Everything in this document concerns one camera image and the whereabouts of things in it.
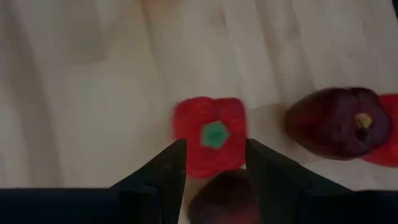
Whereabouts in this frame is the dark red apple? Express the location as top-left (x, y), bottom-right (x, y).
top-left (284, 86), bottom-right (392, 161)

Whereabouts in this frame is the red bell pepper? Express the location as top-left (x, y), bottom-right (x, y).
top-left (172, 96), bottom-right (249, 180)
top-left (360, 94), bottom-right (398, 169)

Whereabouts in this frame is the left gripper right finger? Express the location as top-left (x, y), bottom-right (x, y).
top-left (244, 139), bottom-right (354, 224)

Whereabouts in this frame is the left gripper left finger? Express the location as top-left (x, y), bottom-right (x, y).
top-left (110, 139), bottom-right (187, 224)

